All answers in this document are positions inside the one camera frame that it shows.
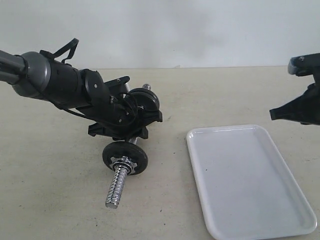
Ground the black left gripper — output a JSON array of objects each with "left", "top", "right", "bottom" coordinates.
[{"left": 87, "top": 107, "right": 163, "bottom": 141}]

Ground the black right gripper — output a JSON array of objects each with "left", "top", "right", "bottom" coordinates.
[{"left": 269, "top": 74, "right": 320, "bottom": 125}]

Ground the black weight plate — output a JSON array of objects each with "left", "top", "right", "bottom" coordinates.
[
  {"left": 102, "top": 141, "right": 148, "bottom": 175},
  {"left": 133, "top": 92, "right": 160, "bottom": 112}
]

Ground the chrome threaded dumbbell bar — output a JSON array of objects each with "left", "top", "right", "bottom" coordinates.
[{"left": 104, "top": 83, "right": 153, "bottom": 210}]

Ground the white rectangular tray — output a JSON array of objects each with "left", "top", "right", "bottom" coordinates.
[{"left": 186, "top": 124, "right": 318, "bottom": 240}]

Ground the black weight plate end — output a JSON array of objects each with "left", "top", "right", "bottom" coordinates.
[{"left": 129, "top": 87, "right": 160, "bottom": 109}]

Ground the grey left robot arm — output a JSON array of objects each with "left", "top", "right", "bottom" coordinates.
[{"left": 0, "top": 51, "right": 163, "bottom": 141}]

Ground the chrome spin-lock collar nut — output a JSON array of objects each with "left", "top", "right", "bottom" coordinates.
[{"left": 110, "top": 156, "right": 138, "bottom": 175}]

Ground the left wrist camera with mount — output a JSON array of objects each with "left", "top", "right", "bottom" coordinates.
[{"left": 104, "top": 75, "right": 130, "bottom": 96}]

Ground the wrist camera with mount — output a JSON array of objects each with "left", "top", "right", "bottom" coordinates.
[
  {"left": 104, "top": 75, "right": 130, "bottom": 96},
  {"left": 287, "top": 53, "right": 320, "bottom": 77}
]

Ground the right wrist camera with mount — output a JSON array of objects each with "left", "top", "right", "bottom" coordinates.
[{"left": 287, "top": 53, "right": 320, "bottom": 77}]

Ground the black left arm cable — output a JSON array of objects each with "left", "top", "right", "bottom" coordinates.
[{"left": 39, "top": 37, "right": 146, "bottom": 131}]

